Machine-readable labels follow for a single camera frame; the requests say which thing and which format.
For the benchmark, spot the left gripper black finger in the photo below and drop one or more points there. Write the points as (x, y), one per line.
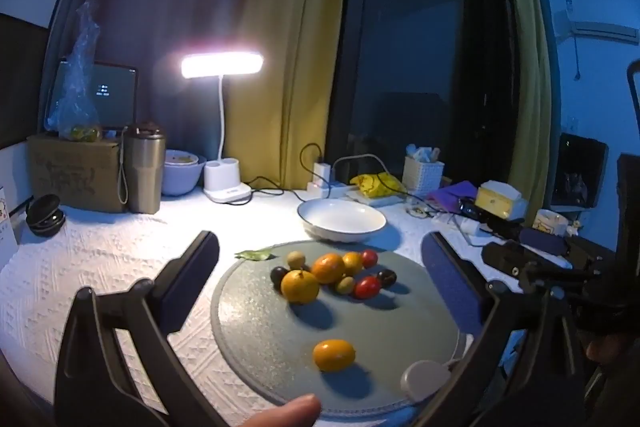
(509, 258)

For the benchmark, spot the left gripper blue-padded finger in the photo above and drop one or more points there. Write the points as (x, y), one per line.
(513, 230)

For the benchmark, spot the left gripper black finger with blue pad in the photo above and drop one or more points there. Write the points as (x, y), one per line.
(93, 383)
(489, 312)

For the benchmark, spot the dark cherry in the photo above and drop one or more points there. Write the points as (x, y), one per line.
(277, 275)
(387, 278)

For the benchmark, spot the red cherry tomato front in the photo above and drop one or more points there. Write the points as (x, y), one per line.
(367, 288)

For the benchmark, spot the red cherry tomato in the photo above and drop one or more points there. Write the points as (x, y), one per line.
(369, 258)
(367, 288)

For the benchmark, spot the small orange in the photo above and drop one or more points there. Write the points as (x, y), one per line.
(352, 263)

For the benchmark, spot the small yellow-green fruit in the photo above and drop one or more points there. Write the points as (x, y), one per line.
(345, 286)

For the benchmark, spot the large mandarin orange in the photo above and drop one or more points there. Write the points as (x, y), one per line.
(328, 269)

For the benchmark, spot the small orange kumquat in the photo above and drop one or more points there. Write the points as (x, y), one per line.
(333, 355)

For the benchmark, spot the orange with stem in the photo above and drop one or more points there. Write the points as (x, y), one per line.
(300, 287)

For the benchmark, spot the tan longan fruit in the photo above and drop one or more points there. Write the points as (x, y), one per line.
(296, 260)

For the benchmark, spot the operator thumb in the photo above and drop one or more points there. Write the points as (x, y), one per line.
(301, 412)

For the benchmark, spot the yellow tissue box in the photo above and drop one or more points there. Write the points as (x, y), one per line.
(501, 200)

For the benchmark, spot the green curtain right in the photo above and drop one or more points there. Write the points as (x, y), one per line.
(531, 154)

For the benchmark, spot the purple cloth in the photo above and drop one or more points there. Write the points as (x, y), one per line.
(449, 197)

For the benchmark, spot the white round lid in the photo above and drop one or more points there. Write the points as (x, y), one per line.
(423, 379)

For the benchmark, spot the white woven basket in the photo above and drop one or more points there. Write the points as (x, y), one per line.
(422, 170)

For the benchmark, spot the yellow snack bag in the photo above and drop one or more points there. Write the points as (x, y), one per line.
(377, 185)

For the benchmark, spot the white lace tablecloth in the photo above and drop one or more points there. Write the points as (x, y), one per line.
(201, 316)

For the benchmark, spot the white shallow bowl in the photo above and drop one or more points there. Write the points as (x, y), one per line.
(340, 221)

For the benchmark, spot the white power strip with charger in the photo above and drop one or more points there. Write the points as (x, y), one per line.
(322, 185)

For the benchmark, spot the round grey placemat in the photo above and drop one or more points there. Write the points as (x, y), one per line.
(268, 342)

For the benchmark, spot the black stacked bowls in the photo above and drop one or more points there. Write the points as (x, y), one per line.
(44, 216)

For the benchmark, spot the green leaf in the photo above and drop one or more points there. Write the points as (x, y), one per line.
(256, 256)

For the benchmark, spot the white air conditioner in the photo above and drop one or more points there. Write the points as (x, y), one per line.
(566, 28)

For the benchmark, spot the cardboard box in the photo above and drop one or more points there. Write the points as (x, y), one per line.
(83, 175)

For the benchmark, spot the lavender mixing bowl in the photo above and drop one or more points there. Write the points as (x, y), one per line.
(181, 173)

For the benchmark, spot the white desk lamp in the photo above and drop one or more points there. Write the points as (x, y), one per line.
(222, 177)

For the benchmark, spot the yellow curtain left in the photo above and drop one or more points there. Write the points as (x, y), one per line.
(271, 116)

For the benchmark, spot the steel tumbler with lid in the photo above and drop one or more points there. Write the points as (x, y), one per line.
(140, 170)

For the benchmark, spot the clear plastic bag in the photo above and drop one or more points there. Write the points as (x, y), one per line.
(77, 86)

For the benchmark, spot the tablet screen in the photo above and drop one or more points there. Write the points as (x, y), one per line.
(108, 102)

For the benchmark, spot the blue curtain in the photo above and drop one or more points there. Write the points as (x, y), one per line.
(152, 36)

